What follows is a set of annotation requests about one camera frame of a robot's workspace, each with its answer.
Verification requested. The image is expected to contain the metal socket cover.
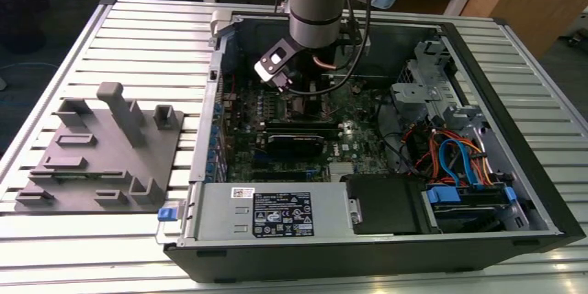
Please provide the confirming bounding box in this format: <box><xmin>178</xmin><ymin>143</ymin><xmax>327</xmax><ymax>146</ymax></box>
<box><xmin>320</xmin><ymin>89</ymin><xmax>359</xmax><ymax>119</ymax></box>

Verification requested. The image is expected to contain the black RAM slot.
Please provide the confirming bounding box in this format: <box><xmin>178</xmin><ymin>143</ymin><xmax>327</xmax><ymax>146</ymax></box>
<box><xmin>264</xmin><ymin>120</ymin><xmax>342</xmax><ymax>128</ymax></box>

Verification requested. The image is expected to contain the black expansion slot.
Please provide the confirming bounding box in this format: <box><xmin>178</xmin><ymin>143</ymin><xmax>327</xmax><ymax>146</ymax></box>
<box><xmin>251</xmin><ymin>169</ymin><xmax>328</xmax><ymax>178</ymax></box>
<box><xmin>251</xmin><ymin>175</ymin><xmax>331</xmax><ymax>184</ymax></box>

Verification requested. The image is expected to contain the grey case release latch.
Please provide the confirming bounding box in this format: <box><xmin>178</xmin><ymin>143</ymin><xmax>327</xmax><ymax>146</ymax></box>
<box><xmin>208</xmin><ymin>10</ymin><xmax>236</xmax><ymax>39</ymax></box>

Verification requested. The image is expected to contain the black graphics card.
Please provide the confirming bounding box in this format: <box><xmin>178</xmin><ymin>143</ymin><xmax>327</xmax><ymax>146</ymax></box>
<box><xmin>264</xmin><ymin>132</ymin><xmax>327</xmax><ymax>159</ymax></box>

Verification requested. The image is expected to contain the green motherboard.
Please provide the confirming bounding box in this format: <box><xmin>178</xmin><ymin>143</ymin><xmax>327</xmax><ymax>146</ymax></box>
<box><xmin>219</xmin><ymin>75</ymin><xmax>408</xmax><ymax>184</ymax></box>

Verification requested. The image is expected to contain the grey metal drive cage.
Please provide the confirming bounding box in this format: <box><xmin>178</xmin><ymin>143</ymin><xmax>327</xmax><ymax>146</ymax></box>
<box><xmin>388</xmin><ymin>39</ymin><xmax>495</xmax><ymax>138</ymax></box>

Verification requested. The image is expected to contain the silver finned heatsink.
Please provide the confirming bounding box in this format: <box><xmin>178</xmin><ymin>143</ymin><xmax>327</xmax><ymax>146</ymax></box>
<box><xmin>330</xmin><ymin>162</ymin><xmax>359</xmax><ymax>176</ymax></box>

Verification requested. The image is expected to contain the black plastic shroud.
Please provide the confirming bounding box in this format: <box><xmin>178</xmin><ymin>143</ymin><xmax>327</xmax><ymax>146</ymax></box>
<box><xmin>342</xmin><ymin>174</ymin><xmax>434</xmax><ymax>236</ymax></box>

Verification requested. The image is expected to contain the grey power supply unit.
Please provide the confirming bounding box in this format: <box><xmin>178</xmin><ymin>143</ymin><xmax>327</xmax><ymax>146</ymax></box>
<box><xmin>186</xmin><ymin>182</ymin><xmax>358</xmax><ymax>240</ymax></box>

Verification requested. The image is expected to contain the hard disk in blue carrier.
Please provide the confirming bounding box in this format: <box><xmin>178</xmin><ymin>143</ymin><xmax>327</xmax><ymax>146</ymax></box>
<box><xmin>424</xmin><ymin>183</ymin><xmax>516</xmax><ymax>233</ymax></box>

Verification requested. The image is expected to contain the grey parts rack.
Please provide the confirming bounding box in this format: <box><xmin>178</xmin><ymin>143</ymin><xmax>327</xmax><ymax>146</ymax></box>
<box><xmin>14</xmin><ymin>81</ymin><xmax>186</xmax><ymax>213</ymax></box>

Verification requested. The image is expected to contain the black grey PC case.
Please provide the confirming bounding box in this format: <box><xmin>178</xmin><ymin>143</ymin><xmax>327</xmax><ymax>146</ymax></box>
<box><xmin>155</xmin><ymin>10</ymin><xmax>586</xmax><ymax>283</ymax></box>

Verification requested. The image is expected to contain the office chair base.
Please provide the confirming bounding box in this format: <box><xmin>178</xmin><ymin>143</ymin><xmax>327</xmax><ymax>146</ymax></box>
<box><xmin>558</xmin><ymin>11</ymin><xmax>588</xmax><ymax>48</ymax></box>

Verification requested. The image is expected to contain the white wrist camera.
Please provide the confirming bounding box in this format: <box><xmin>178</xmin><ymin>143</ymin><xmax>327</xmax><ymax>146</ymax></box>
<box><xmin>254</xmin><ymin>36</ymin><xmax>300</xmax><ymax>94</ymax></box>

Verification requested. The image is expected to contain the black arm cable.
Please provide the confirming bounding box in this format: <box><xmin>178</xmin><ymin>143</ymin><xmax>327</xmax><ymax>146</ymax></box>
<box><xmin>287</xmin><ymin>0</ymin><xmax>372</xmax><ymax>95</ymax></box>

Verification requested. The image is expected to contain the thin black wire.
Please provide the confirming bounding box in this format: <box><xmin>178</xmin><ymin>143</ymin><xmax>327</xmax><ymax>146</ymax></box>
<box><xmin>374</xmin><ymin>96</ymin><xmax>418</xmax><ymax>175</ymax></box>

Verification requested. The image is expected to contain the blue flat wire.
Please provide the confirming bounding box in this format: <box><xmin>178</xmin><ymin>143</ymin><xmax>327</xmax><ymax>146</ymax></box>
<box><xmin>438</xmin><ymin>138</ymin><xmax>484</xmax><ymax>191</ymax></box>

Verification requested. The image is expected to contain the orange wire bundle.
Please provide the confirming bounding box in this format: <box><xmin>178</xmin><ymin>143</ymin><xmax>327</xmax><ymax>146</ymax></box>
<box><xmin>410</xmin><ymin>127</ymin><xmax>503</xmax><ymax>188</ymax></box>

